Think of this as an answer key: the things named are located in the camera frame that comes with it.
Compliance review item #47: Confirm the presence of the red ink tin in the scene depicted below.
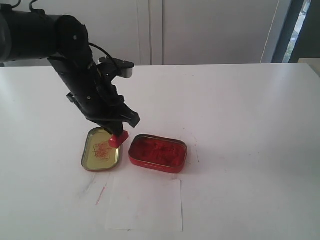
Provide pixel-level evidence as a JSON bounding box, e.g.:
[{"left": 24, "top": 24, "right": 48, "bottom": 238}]
[{"left": 128, "top": 134, "right": 187, "bottom": 174}]

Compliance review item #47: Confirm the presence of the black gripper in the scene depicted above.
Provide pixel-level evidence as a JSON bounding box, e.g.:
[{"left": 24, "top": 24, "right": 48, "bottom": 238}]
[{"left": 48, "top": 56, "right": 140, "bottom": 137}]

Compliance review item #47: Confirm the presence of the black cable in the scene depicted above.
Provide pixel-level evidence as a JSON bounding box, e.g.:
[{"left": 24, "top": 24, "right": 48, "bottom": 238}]
[{"left": 88, "top": 42, "right": 118, "bottom": 68}]

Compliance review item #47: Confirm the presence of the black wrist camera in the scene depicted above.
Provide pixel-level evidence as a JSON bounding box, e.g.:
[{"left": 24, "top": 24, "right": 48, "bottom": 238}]
[{"left": 98, "top": 56, "right": 135, "bottom": 79}]

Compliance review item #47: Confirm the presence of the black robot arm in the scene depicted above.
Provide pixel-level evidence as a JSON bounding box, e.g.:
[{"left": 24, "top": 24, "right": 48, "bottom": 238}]
[{"left": 0, "top": 4, "right": 140, "bottom": 136}]

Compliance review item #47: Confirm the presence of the red stamp block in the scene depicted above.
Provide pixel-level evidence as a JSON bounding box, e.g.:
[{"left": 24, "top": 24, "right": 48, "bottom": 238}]
[{"left": 108, "top": 130, "right": 129, "bottom": 149}]

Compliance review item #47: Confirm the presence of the white paper sheet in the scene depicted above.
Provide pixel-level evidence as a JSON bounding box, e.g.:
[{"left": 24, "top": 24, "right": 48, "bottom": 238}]
[{"left": 106, "top": 177, "right": 183, "bottom": 232}]

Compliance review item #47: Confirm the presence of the beige side table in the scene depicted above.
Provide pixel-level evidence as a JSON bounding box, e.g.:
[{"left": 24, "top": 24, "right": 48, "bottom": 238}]
[{"left": 298, "top": 58, "right": 320, "bottom": 76}]

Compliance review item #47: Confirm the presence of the gold tin lid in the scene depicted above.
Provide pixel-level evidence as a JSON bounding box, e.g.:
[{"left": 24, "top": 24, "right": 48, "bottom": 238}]
[{"left": 81, "top": 127, "right": 122, "bottom": 172}]

